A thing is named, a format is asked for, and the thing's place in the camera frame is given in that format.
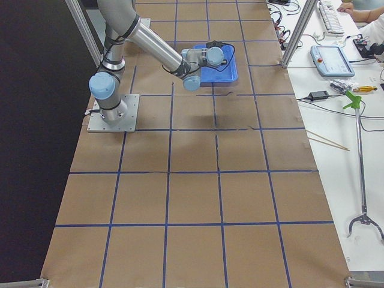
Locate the person forearm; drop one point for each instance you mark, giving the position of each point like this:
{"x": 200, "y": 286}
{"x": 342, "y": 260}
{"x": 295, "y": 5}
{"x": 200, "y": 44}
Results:
{"x": 360, "y": 16}

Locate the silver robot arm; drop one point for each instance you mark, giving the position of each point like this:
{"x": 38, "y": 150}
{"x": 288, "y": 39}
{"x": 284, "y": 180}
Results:
{"x": 127, "y": 37}

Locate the blue plastic tray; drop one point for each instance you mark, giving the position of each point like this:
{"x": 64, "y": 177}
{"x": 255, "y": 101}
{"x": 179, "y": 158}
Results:
{"x": 222, "y": 75}

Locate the black power adapter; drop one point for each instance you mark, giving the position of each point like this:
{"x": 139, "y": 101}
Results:
{"x": 318, "y": 95}

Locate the wooden chopstick pair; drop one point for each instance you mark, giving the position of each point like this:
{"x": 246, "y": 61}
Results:
{"x": 320, "y": 139}

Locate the teach pendant tablet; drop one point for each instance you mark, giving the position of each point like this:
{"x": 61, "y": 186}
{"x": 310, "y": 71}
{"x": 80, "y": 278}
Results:
{"x": 331, "y": 61}

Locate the yellow tool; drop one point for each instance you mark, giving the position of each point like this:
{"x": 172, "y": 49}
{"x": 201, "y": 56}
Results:
{"x": 365, "y": 89}

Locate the white keyboard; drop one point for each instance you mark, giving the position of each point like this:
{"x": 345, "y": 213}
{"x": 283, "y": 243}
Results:
{"x": 329, "y": 18}

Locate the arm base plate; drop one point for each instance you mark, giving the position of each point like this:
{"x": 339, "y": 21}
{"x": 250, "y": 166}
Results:
{"x": 121, "y": 119}

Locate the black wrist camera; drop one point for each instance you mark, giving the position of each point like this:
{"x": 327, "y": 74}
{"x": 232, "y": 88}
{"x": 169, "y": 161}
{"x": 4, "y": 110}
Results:
{"x": 214, "y": 43}

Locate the green-handled reacher grabber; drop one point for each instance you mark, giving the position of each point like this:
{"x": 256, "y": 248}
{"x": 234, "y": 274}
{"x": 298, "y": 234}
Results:
{"x": 364, "y": 219}

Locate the aluminium frame post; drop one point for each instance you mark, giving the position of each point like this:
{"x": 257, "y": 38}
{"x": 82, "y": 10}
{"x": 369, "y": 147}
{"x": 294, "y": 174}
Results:
{"x": 298, "y": 31}

